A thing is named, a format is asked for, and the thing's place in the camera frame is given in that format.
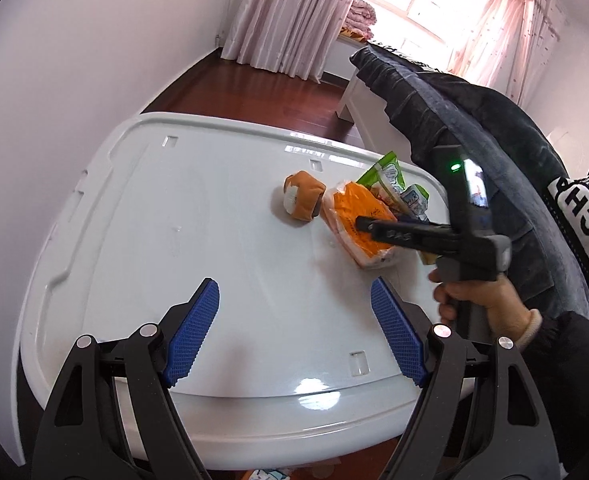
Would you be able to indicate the white bed frame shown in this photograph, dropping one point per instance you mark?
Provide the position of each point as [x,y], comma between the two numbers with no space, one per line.
[369,115]

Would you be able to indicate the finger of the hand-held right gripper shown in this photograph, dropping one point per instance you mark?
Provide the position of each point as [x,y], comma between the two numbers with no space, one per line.
[414,219]
[404,236]

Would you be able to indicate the green snack packet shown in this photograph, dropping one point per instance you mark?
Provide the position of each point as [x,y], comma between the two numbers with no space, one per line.
[387,175]

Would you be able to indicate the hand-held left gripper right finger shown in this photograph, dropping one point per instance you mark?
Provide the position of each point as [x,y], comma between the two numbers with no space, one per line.
[399,335]

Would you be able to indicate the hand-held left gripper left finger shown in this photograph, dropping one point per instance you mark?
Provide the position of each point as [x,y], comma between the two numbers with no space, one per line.
[194,330]

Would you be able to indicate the person's right hand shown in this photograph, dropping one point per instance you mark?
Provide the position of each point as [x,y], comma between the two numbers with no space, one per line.
[504,310]

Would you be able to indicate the yellow patterned cloth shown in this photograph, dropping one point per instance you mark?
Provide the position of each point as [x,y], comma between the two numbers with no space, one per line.
[354,34]

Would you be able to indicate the orange plastic bag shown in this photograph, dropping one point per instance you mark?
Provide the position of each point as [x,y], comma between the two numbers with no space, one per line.
[354,210]

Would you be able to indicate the folded pink blanket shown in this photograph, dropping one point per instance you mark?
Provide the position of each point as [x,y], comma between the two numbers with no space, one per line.
[360,16]

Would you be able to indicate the pink dotted curtain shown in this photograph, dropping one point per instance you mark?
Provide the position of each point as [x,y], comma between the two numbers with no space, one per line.
[284,15]
[504,35]

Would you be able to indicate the person's right forearm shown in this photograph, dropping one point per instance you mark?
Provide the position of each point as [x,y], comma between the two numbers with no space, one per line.
[574,385]

